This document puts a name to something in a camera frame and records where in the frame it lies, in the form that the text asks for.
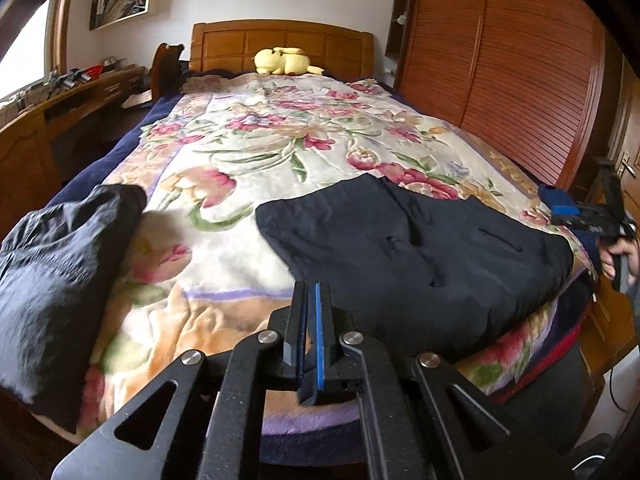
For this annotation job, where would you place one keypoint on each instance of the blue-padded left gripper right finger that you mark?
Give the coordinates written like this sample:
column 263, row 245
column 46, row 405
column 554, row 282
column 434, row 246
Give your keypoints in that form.
column 420, row 418

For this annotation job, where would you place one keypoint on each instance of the person's right hand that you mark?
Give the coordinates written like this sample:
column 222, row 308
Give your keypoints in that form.
column 622, row 247

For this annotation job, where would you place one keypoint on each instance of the black double-breasted coat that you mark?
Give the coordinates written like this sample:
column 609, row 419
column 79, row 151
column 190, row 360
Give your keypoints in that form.
column 451, row 276

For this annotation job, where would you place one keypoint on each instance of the wooden desk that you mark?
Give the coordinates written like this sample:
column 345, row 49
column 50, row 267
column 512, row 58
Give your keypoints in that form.
column 29, row 176

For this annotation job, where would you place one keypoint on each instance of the red bowl on desk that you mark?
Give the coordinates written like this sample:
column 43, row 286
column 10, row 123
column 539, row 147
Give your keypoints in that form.
column 93, row 72

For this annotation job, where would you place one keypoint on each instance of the folded dark grey garment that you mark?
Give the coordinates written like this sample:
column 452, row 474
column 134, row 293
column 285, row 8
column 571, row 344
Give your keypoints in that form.
column 58, row 265

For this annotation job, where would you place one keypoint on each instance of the floral fleece blanket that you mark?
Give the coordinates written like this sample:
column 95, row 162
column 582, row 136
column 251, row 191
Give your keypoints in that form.
column 198, row 274

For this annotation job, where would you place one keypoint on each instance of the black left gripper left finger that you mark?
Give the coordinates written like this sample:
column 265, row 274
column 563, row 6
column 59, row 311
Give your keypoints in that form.
column 201, row 417

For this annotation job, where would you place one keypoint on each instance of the yellow plush toy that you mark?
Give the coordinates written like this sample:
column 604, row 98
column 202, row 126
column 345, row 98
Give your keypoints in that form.
column 284, row 61

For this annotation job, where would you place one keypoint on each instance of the window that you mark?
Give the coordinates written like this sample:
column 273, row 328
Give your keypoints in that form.
column 26, row 60

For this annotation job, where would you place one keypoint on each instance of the navy blue bed sheet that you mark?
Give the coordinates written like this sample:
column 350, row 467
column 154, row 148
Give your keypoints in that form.
column 81, row 185

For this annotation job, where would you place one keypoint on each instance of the wooden chair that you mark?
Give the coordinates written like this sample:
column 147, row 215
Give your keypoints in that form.
column 166, row 69

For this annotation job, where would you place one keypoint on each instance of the wooden louvered wardrobe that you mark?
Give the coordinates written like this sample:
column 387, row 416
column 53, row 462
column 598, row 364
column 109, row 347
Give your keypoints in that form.
column 538, row 80

